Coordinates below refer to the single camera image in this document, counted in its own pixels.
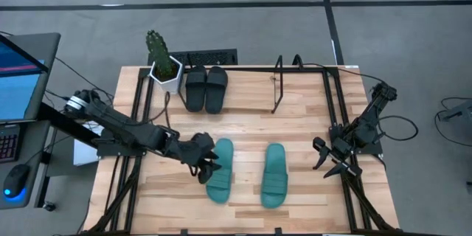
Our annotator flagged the green cactus plant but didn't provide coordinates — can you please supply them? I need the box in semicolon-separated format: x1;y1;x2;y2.
145;29;178;80

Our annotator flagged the grey floor stand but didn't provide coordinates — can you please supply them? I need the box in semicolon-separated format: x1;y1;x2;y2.
437;99;472;123

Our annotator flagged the black computer mouse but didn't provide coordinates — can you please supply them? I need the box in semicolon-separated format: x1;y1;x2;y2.
2;163;31;199

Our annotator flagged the black rubber slide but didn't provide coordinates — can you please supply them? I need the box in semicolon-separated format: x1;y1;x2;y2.
204;66;229;115
184;65;209;114

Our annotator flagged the grey side desk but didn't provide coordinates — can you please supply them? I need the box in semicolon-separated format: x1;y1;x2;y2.
0;32;62;211

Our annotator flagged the teal rubber slide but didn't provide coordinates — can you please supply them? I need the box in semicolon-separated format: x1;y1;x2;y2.
260;142;289;209
205;138;235;205

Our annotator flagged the black floor cable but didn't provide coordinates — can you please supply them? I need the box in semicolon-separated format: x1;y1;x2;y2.
434;97;472;148

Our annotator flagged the black wire shoe shelf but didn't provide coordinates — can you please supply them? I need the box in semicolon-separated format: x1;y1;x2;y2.
178;54;285;115

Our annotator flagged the black keyboard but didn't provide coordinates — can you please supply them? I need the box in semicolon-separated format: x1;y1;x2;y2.
147;48;239;67

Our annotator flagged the black cable along table edge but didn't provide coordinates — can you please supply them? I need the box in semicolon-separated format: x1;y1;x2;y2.
292;54;389;84

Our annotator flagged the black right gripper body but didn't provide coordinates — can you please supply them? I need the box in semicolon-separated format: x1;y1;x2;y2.
313;136;364;178

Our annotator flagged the black support beam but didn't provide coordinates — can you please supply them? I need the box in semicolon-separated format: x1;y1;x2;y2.
36;102;103;149

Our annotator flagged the black aluminium table frame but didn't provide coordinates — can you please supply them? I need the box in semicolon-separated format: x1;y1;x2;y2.
83;64;405;236

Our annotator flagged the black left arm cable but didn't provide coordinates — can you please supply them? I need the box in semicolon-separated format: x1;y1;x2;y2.
131;91;173;128

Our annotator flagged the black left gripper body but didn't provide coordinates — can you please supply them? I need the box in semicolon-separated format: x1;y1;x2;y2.
171;131;217;167

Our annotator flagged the thin black desk cable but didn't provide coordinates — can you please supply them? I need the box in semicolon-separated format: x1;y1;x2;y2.
44;56;116;106

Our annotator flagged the black right arm cable loop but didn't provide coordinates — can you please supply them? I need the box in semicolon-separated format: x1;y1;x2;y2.
375;114;420;143

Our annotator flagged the laptop with blue screen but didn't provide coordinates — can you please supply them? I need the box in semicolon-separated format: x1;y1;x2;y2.
0;33;51;164

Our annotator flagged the white hexagonal plant pot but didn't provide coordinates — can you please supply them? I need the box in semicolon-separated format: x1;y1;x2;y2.
148;55;185;95

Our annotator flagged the white box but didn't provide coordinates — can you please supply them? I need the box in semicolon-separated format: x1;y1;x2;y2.
72;119;104;167

